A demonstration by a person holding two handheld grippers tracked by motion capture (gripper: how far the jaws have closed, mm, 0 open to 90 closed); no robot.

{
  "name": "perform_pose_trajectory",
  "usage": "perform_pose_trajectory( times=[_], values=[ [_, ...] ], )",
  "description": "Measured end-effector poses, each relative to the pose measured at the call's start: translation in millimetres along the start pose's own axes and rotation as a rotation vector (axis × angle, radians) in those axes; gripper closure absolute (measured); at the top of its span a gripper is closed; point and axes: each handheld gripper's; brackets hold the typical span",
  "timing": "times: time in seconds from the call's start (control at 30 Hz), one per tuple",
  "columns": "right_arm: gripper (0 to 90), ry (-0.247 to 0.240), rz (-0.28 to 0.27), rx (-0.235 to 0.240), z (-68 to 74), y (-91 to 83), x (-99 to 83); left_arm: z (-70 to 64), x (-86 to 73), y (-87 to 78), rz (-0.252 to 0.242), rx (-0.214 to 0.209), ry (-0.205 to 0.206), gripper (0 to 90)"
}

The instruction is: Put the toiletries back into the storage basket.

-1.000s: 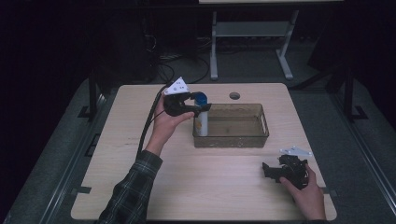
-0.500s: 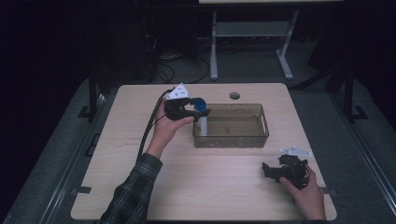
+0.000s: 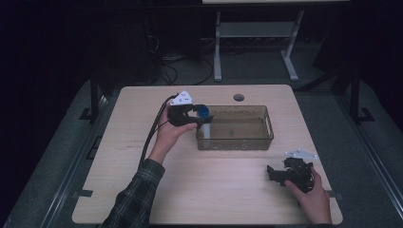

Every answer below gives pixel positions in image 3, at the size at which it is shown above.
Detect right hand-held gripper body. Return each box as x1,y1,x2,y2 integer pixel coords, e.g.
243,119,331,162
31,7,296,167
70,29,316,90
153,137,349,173
282,148,318,195

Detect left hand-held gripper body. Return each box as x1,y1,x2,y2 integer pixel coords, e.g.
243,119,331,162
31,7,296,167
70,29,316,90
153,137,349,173
166,89,200,128

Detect white shampoo bottle blue cap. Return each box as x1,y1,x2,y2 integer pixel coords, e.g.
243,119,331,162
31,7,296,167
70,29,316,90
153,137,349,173
196,104,213,140

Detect brown transparent plastic bin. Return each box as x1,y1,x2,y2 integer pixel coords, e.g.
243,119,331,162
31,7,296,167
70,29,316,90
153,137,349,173
195,104,275,151

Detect person's left hand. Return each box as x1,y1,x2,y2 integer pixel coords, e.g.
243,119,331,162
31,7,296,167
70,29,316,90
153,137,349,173
154,108,199,157

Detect person's right hand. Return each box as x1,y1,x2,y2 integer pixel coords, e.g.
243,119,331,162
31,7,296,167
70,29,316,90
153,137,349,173
283,166,334,225

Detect black metal stand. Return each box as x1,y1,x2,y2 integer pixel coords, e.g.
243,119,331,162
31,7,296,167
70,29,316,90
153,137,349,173
79,69,103,124
349,67,375,125

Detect white metal-legged desk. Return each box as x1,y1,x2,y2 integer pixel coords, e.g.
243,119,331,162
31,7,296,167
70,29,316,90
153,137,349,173
201,0,350,83

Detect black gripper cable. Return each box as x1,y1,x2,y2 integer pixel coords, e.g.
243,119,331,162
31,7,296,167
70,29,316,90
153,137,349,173
138,92,181,169

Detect black floor cables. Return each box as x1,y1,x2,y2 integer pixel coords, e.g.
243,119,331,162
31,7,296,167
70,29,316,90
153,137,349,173
144,32,215,86

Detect metal floor rail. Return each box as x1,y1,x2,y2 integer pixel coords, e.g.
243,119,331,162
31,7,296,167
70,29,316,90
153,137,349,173
336,94,403,219
39,94,110,228

